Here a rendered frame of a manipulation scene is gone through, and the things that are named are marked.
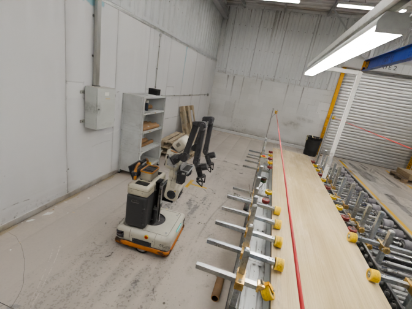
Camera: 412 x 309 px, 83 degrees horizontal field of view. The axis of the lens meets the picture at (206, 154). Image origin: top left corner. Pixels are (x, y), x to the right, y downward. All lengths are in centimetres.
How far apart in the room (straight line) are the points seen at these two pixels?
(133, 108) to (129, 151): 82
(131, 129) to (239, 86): 652
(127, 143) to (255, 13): 765
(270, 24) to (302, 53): 165
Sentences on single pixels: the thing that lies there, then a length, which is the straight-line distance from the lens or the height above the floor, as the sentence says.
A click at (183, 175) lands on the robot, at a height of 99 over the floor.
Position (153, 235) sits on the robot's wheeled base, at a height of 27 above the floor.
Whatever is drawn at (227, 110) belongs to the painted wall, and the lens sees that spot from 1029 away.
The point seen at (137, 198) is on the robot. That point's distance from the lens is 268.
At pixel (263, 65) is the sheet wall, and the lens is 1019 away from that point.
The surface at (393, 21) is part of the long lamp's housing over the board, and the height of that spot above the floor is 234.
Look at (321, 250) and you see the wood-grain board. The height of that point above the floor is 90.
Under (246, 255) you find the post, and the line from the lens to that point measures 145.
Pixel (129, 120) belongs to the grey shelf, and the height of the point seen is 108.
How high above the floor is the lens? 199
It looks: 17 degrees down
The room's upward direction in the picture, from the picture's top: 10 degrees clockwise
